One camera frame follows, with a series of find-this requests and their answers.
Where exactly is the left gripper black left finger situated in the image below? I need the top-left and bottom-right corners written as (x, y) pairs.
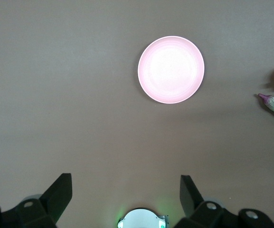
top-left (0, 173), bottom-right (73, 228)

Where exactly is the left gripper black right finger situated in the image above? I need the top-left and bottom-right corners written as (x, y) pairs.
top-left (174, 175), bottom-right (274, 228)

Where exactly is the brown table cloth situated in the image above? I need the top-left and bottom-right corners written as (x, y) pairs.
top-left (0, 0), bottom-right (274, 228)

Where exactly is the pink round plate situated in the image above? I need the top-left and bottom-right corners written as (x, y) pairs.
top-left (137, 36), bottom-right (206, 105)

